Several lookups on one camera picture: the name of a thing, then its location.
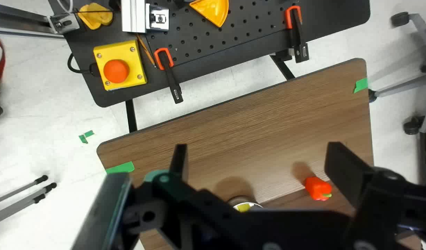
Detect green tape on table left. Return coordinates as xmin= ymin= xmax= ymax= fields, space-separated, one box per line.
xmin=106 ymin=161 xmax=135 ymax=173

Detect yellow wedge piece left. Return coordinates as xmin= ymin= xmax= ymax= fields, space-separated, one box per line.
xmin=78 ymin=3 xmax=114 ymax=30

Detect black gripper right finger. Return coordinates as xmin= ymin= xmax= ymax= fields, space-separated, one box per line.
xmin=325 ymin=141 xmax=375 ymax=207

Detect orange black clamp left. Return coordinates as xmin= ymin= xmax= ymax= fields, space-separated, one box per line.
xmin=155 ymin=47 xmax=184 ymax=104

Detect green tape on table right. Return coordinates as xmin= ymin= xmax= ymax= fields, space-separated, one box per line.
xmin=354 ymin=78 xmax=368 ymax=93

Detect yellow wedge piece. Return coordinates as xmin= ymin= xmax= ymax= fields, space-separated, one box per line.
xmin=189 ymin=0 xmax=229 ymax=28
xmin=78 ymin=3 xmax=114 ymax=30

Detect orange black clamp right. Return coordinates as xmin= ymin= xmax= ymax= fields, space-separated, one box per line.
xmin=284 ymin=4 xmax=310 ymax=62

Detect green tape on floor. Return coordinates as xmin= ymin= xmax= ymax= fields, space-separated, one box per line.
xmin=80 ymin=130 xmax=95 ymax=144

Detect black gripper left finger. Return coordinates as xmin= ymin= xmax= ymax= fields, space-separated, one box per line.
xmin=170 ymin=144 xmax=189 ymax=180

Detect black pegboard panel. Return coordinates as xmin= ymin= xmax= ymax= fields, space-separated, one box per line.
xmin=66 ymin=0 xmax=371 ymax=107

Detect orange toy pepper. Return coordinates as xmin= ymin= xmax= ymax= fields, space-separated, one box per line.
xmin=306 ymin=176 xmax=334 ymax=201

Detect grey metal rail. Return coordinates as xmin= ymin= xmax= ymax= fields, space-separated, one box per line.
xmin=0 ymin=4 xmax=80 ymax=37

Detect grey tripod legs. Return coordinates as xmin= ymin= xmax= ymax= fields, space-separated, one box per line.
xmin=0 ymin=173 xmax=59 ymax=228

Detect orange black clamp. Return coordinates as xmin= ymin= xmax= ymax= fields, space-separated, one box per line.
xmin=284 ymin=4 xmax=310 ymax=62
xmin=155 ymin=47 xmax=184 ymax=104

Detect aluminium extrusion block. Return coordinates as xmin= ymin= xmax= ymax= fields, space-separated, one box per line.
xmin=121 ymin=0 xmax=146 ymax=33

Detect green tape on table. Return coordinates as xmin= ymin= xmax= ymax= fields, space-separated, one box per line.
xmin=106 ymin=161 xmax=135 ymax=173
xmin=354 ymin=78 xmax=368 ymax=93

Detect yellow emergency stop box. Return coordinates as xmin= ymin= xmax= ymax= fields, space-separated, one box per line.
xmin=94 ymin=40 xmax=148 ymax=91

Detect yellow cube block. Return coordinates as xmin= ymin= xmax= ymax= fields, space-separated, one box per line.
xmin=235 ymin=203 xmax=252 ymax=212

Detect yellow wedge piece right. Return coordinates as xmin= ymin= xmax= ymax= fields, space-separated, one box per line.
xmin=189 ymin=0 xmax=229 ymax=28

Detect office chair base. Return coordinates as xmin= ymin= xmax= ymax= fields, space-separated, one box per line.
xmin=368 ymin=11 xmax=426 ymax=134

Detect silver metal bowl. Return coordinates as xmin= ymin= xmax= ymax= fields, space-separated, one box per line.
xmin=229 ymin=196 xmax=263 ymax=212

